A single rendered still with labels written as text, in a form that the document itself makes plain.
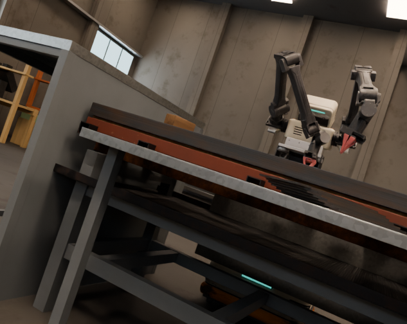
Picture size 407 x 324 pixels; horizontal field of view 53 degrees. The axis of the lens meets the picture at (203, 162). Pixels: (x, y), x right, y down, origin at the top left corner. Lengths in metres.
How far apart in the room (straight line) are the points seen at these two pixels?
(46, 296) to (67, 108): 0.76
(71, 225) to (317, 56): 11.35
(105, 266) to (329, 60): 11.33
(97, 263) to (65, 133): 0.53
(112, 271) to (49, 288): 0.30
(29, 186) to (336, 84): 11.09
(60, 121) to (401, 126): 10.80
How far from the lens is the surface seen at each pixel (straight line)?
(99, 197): 1.38
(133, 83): 1.99
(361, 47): 12.61
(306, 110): 2.20
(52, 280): 1.80
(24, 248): 1.81
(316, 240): 2.11
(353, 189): 1.31
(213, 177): 1.07
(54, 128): 1.69
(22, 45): 1.87
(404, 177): 11.71
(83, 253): 1.42
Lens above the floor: 0.74
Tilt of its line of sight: 1 degrees up
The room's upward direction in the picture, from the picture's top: 19 degrees clockwise
